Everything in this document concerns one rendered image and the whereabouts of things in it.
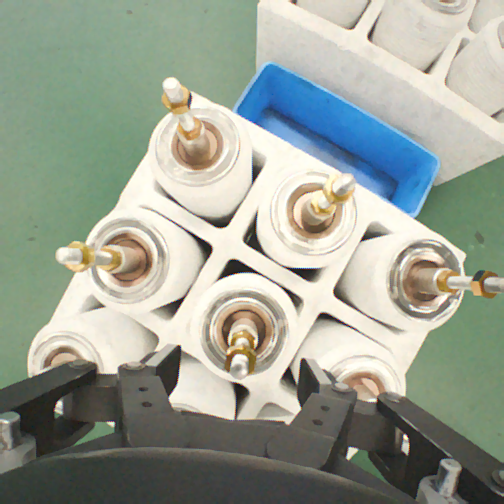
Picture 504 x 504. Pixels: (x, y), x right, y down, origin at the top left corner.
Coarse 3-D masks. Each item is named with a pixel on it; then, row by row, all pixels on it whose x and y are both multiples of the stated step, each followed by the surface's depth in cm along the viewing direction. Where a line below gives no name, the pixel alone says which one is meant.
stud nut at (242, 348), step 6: (228, 348) 16; (234, 348) 16; (240, 348) 16; (246, 348) 16; (228, 354) 16; (234, 354) 16; (246, 354) 16; (252, 354) 16; (228, 360) 16; (252, 360) 16; (228, 366) 16; (252, 366) 16; (228, 372) 16; (252, 372) 16
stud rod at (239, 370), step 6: (240, 342) 18; (246, 342) 19; (240, 354) 16; (234, 360) 15; (240, 360) 15; (246, 360) 15; (234, 366) 14; (240, 366) 14; (246, 366) 14; (234, 372) 14; (240, 372) 14; (246, 372) 14; (234, 378) 14; (240, 378) 14
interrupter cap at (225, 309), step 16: (240, 288) 24; (256, 288) 24; (208, 304) 24; (224, 304) 24; (240, 304) 24; (256, 304) 24; (272, 304) 24; (208, 320) 24; (224, 320) 24; (256, 320) 24; (272, 320) 24; (208, 336) 24; (224, 336) 24; (272, 336) 24; (288, 336) 24; (208, 352) 23; (224, 352) 24; (256, 352) 24; (272, 352) 24; (256, 368) 23
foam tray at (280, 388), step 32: (192, 96) 32; (256, 128) 32; (256, 160) 35; (288, 160) 32; (128, 192) 32; (160, 192) 34; (256, 192) 32; (192, 224) 31; (256, 224) 42; (384, 224) 32; (416, 224) 32; (224, 256) 31; (256, 256) 31; (192, 288) 31; (288, 288) 31; (320, 288) 31; (160, 320) 31; (352, 320) 31; (192, 352) 31; (416, 352) 31; (256, 384) 31; (288, 384) 34; (256, 416) 31; (352, 448) 30
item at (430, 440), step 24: (384, 408) 9; (408, 408) 9; (408, 432) 8; (432, 432) 7; (456, 432) 7; (384, 456) 9; (408, 456) 7; (432, 456) 7; (456, 456) 6; (480, 456) 6; (408, 480) 7; (480, 480) 5
